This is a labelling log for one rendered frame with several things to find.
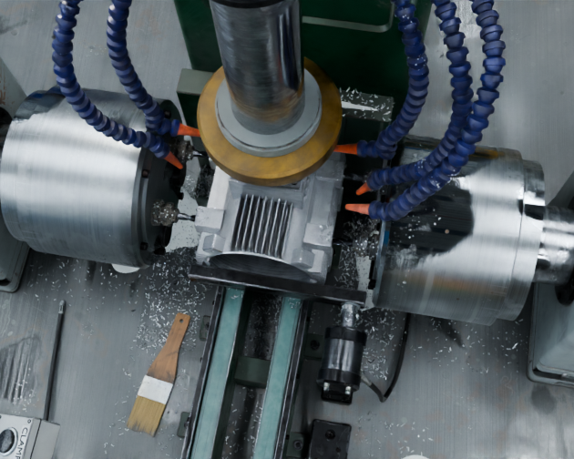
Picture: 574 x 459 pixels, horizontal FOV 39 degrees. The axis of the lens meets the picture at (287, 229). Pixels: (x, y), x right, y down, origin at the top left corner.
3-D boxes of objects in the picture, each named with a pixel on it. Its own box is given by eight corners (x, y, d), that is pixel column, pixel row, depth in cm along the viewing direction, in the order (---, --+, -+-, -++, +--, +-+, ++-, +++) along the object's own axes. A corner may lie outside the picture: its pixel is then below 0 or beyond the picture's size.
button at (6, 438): (9, 430, 108) (-2, 427, 107) (25, 433, 106) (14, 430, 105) (3, 453, 107) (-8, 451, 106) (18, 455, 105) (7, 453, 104)
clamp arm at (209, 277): (366, 292, 118) (193, 264, 120) (367, 287, 115) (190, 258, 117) (363, 316, 117) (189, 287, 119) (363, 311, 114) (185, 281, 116)
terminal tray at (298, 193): (247, 125, 120) (242, 101, 113) (319, 136, 119) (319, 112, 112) (230, 200, 116) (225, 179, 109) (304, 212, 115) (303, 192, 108)
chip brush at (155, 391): (171, 310, 139) (170, 309, 138) (199, 319, 138) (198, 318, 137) (125, 428, 132) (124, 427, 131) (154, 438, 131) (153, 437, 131)
